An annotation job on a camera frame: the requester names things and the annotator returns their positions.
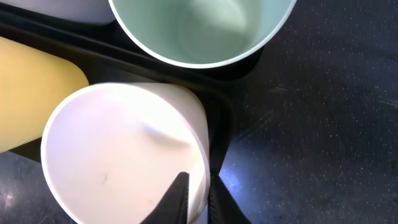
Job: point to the grey cup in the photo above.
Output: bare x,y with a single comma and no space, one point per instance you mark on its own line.
62,9

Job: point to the green cup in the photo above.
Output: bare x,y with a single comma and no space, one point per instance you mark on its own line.
202,28

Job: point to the black tray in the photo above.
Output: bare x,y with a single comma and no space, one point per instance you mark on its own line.
124,67

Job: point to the yellow cup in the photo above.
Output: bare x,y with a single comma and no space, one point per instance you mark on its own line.
34,93

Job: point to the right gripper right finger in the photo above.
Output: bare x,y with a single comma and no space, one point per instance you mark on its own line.
220,208

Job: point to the white cup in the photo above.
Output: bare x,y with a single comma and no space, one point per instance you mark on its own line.
118,149

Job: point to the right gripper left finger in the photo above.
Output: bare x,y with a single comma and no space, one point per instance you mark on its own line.
174,205

